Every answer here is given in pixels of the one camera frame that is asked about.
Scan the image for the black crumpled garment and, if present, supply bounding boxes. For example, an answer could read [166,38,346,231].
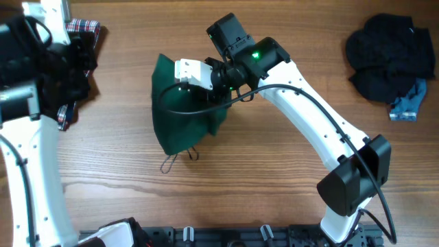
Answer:
[345,13,436,104]

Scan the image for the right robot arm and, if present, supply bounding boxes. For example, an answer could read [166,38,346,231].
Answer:
[201,13,396,246]

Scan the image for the blue denim garment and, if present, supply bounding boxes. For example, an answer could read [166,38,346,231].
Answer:
[389,78,427,121]

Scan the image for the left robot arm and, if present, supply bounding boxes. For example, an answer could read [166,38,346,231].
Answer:
[1,1,134,246]

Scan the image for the green cloth garment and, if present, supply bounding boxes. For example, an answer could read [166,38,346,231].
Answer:
[152,54,227,174]

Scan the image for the black folded garment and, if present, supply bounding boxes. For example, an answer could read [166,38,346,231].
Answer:
[45,32,97,119]

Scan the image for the red plaid shirt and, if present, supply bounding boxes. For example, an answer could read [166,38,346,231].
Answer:
[58,19,101,131]

